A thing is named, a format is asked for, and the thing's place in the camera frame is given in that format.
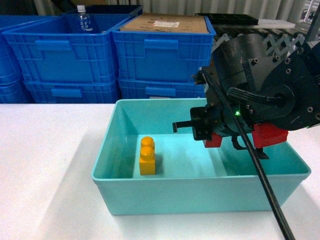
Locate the black tray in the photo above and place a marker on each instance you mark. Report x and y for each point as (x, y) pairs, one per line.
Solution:
(230, 19)

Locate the yellow toy block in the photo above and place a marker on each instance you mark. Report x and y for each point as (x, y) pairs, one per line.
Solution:
(147, 156)

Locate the blue crate lower right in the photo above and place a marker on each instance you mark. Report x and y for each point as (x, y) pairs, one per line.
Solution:
(143, 89)

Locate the red toy block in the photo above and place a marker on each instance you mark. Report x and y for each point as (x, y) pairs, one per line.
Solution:
(263, 135)

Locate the blue crate lower left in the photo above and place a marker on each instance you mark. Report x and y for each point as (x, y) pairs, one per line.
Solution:
(78, 93)

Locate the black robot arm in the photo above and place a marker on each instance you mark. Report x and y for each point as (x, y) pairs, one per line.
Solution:
(248, 91)

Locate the teal plastic bin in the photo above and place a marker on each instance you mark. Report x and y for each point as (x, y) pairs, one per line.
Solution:
(189, 177)

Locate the clear water bottle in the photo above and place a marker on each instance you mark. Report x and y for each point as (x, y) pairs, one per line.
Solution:
(84, 20)

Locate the blue crate with cardboard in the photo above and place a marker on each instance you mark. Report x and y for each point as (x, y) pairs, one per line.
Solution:
(163, 56)

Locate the blue crate upper left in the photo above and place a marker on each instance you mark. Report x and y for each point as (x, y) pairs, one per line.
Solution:
(55, 51)

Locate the expandable roller conveyor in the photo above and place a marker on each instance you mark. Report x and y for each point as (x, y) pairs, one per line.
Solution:
(277, 41)

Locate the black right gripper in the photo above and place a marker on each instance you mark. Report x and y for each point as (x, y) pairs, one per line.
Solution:
(215, 120)

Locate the white foam board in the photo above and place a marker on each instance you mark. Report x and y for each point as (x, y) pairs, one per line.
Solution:
(275, 24)

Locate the cardboard sheet with label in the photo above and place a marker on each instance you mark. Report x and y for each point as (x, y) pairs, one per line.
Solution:
(167, 23)

